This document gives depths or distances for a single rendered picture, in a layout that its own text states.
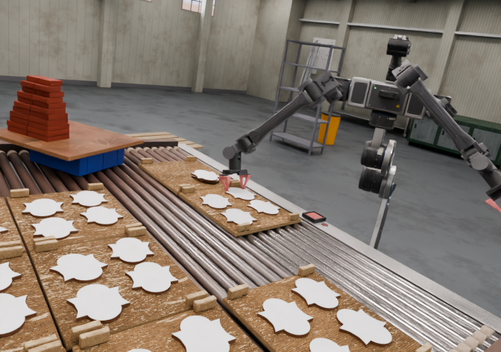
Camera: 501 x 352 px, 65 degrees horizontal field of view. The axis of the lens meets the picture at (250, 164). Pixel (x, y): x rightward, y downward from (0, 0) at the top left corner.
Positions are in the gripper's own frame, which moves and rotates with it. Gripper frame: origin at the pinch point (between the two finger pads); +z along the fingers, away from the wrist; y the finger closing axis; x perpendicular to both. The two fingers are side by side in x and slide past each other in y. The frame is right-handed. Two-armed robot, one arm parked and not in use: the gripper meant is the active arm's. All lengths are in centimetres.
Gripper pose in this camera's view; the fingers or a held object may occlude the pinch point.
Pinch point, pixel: (235, 189)
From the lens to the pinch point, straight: 185.4
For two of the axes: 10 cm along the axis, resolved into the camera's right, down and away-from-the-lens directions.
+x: -6.5, -0.5, 7.6
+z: 0.0, 10.0, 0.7
